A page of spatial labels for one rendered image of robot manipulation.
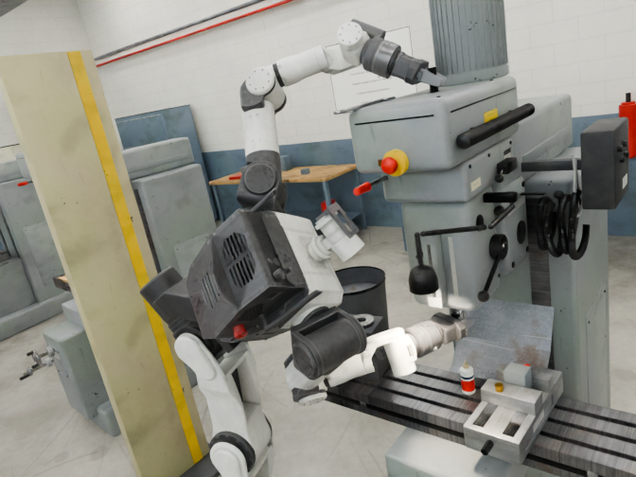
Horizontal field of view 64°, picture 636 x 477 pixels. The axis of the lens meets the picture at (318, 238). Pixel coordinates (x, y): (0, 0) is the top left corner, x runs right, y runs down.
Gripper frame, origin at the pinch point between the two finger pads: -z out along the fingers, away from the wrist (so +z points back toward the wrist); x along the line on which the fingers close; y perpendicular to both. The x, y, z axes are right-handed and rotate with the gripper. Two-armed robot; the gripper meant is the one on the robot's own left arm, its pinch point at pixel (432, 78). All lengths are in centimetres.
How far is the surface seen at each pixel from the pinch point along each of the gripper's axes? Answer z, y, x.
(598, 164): -46.4, -6.0, -11.7
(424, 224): -14.5, -33.7, 8.2
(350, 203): 130, -261, -489
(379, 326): -13, -83, -11
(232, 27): 392, -114, -527
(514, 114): -22.1, -1.7, -5.8
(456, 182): -17.6, -17.7, 14.4
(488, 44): -7.7, 10.7, -17.1
